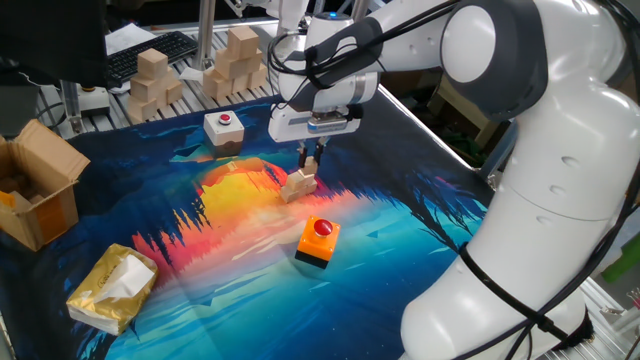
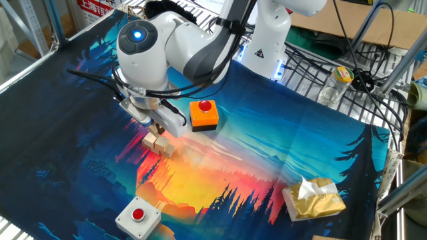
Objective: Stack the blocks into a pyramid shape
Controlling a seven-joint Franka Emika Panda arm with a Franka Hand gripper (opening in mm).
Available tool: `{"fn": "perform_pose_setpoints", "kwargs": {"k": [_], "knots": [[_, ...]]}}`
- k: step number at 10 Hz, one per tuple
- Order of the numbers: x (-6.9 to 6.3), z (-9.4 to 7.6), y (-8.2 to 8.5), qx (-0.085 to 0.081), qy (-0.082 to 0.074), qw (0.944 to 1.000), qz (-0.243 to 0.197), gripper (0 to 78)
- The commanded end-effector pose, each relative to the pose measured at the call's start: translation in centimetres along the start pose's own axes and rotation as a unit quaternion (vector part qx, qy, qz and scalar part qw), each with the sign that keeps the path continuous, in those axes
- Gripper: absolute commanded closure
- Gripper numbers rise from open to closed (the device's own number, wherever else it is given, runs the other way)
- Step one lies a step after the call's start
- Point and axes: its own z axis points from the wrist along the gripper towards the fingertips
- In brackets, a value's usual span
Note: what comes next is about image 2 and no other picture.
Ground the silver camera box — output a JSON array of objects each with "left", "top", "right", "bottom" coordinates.
[{"left": 119, "top": 97, "right": 153, "bottom": 127}]

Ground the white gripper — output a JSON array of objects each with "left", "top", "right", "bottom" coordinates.
[{"left": 148, "top": 101, "right": 189, "bottom": 139}]

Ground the white box with red button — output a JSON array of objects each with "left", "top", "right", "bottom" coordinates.
[{"left": 115, "top": 195, "right": 162, "bottom": 240}]

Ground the orange box with red button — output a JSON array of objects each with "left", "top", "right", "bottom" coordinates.
[{"left": 189, "top": 99, "right": 220, "bottom": 133}]

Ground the aluminium profile bar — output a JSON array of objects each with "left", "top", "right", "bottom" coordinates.
[
  {"left": 378, "top": 28, "right": 427, "bottom": 96},
  {"left": 343, "top": 0, "right": 390, "bottom": 64},
  {"left": 376, "top": 165, "right": 427, "bottom": 217}
]

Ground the clear jar with yellow lid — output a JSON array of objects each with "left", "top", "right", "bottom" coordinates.
[{"left": 316, "top": 65, "right": 355, "bottom": 108}]

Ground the black cable bundle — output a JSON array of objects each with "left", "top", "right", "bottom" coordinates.
[{"left": 283, "top": 0, "right": 410, "bottom": 143}]

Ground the white patterned cloth strip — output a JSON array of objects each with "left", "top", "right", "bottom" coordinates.
[{"left": 369, "top": 148, "right": 405, "bottom": 240}]

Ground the brass chain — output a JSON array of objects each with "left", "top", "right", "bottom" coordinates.
[{"left": 126, "top": 5, "right": 147, "bottom": 23}]

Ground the grey perforated shelf frame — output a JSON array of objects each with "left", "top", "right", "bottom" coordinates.
[{"left": 0, "top": 0, "right": 51, "bottom": 57}]

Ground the gold tissue pack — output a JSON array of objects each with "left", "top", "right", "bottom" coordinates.
[{"left": 282, "top": 175, "right": 347, "bottom": 223}]

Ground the black fluffy duster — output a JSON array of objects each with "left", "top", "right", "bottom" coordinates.
[{"left": 143, "top": 0, "right": 197, "bottom": 25}]

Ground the colourful forest print cloth mat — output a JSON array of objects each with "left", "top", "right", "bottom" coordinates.
[{"left": 0, "top": 9, "right": 391, "bottom": 240}]

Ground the white printed paper sheet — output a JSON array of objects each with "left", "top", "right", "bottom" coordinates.
[{"left": 196, "top": 0, "right": 232, "bottom": 14}]

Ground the dark green board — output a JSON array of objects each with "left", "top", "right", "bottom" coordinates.
[{"left": 286, "top": 26, "right": 350, "bottom": 61}]

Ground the white box with red print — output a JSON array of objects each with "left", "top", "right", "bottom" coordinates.
[{"left": 77, "top": 0, "right": 116, "bottom": 27}]

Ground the black power adapter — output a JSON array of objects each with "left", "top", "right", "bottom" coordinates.
[{"left": 350, "top": 67, "right": 375, "bottom": 93}]

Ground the pale green roll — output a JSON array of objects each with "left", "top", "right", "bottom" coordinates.
[{"left": 406, "top": 77, "right": 427, "bottom": 111}]

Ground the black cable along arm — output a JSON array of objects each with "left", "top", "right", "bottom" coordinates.
[{"left": 66, "top": 0, "right": 258, "bottom": 126}]

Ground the flat brown cardboard sheet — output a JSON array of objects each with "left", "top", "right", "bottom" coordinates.
[{"left": 290, "top": 0, "right": 427, "bottom": 51}]

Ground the blue metal post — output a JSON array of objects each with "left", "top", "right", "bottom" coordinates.
[{"left": 45, "top": 0, "right": 67, "bottom": 46}]

